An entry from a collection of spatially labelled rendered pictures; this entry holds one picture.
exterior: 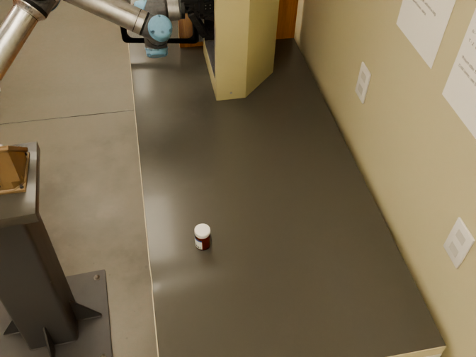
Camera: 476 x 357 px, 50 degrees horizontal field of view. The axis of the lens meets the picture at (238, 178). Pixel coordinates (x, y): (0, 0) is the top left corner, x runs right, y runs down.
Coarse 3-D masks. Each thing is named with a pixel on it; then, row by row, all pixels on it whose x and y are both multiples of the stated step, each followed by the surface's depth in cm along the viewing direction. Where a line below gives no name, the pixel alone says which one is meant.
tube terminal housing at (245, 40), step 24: (216, 0) 161; (240, 0) 162; (264, 0) 171; (216, 24) 167; (240, 24) 168; (264, 24) 179; (216, 48) 173; (240, 48) 175; (264, 48) 187; (216, 72) 180; (240, 72) 182; (264, 72) 196; (216, 96) 188; (240, 96) 190
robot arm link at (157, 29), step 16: (64, 0) 155; (80, 0) 154; (96, 0) 154; (112, 0) 156; (112, 16) 157; (128, 16) 157; (144, 16) 158; (160, 16) 158; (144, 32) 160; (160, 32) 158
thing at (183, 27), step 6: (132, 0) 192; (186, 18) 198; (174, 24) 200; (180, 24) 200; (186, 24) 200; (192, 24) 200; (120, 30) 201; (174, 30) 202; (180, 30) 202; (186, 30) 202; (192, 30) 202; (132, 36) 203; (138, 36) 203; (174, 36) 204; (180, 36) 204; (186, 36) 204
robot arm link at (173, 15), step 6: (168, 0) 172; (174, 0) 173; (180, 0) 174; (168, 6) 172; (174, 6) 172; (180, 6) 173; (174, 12) 173; (180, 12) 174; (174, 18) 175; (180, 18) 176
